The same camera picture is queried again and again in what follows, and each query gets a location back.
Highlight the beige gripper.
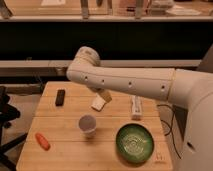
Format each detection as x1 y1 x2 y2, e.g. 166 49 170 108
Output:
90 87 112 102

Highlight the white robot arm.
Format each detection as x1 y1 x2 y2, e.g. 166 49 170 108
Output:
67 46 213 171

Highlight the white sponge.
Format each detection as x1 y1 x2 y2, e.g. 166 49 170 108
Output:
91 95 106 111

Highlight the white tube bottle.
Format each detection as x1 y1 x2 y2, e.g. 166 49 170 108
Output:
132 96 142 120

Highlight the white paper cup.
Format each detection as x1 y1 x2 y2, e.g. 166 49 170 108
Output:
78 115 96 137

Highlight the green bowl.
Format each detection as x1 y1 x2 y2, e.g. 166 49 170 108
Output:
115 123 154 164

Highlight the orange carrot toy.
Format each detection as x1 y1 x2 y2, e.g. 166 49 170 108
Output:
35 133 50 151

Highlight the black office chair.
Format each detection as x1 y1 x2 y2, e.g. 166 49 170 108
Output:
0 86 27 171

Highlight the black cable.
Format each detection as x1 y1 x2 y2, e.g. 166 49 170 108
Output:
157 103 183 160

